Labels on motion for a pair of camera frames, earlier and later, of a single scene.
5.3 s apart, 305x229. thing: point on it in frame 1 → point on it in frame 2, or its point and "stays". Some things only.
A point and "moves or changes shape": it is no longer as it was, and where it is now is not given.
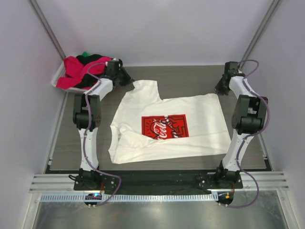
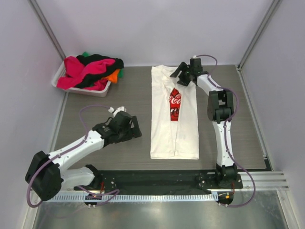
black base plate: (137, 181) stays
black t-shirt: (88, 80) stays
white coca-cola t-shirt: (144, 127) moves or changes shape
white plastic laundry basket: (60, 73) stays
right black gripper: (219, 90) → (181, 67)
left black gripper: (128, 80) → (133, 132)
